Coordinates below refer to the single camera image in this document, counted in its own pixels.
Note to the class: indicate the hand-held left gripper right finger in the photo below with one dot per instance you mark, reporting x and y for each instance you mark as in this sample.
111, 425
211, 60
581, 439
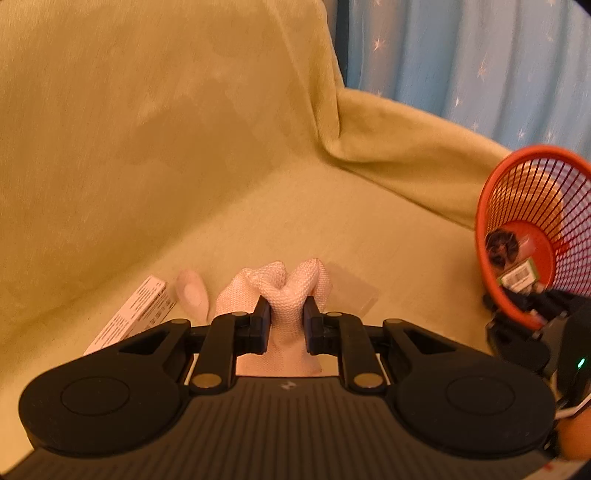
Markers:
311, 327

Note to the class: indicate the green and white carton box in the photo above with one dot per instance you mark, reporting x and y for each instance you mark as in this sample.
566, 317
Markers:
519, 274

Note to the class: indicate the blue star-print curtain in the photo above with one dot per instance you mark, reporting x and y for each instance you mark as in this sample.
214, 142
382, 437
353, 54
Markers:
461, 69

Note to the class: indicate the person's right hand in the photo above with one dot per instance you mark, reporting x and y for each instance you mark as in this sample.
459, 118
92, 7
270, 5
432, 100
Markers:
577, 436

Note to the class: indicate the white knit sock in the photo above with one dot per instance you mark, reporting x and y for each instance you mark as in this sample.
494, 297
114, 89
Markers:
286, 286

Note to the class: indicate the yellow-green blanket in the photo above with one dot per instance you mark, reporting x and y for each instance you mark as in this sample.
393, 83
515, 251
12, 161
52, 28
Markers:
138, 161

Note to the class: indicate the brown velvet scrunchie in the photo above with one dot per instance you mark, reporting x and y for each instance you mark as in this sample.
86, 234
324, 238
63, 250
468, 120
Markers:
501, 247

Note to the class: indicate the white printed carton box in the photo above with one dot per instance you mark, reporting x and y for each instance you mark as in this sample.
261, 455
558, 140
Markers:
134, 314

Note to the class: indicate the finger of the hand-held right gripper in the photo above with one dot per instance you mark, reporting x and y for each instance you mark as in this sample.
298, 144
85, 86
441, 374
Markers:
517, 344
549, 302

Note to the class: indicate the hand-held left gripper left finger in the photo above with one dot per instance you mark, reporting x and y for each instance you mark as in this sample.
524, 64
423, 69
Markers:
263, 323

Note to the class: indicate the orange plastic mesh basket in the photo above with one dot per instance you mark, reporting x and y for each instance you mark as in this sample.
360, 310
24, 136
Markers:
531, 240

